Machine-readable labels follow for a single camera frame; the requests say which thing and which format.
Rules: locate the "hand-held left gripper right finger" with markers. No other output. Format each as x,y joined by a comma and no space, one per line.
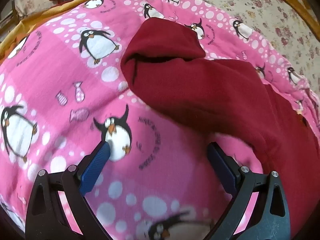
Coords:
221,166

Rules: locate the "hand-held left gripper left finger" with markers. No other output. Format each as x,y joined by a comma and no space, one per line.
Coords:
96,165

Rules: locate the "maroon garment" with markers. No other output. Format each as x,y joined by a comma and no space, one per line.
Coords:
200,92

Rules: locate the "pink penguin print blanket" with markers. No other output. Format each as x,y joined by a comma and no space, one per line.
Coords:
62,67

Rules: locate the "yellow orange cloth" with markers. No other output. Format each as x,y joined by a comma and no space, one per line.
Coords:
32,18

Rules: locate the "floral bedsheet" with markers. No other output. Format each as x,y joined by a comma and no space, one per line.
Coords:
250,5

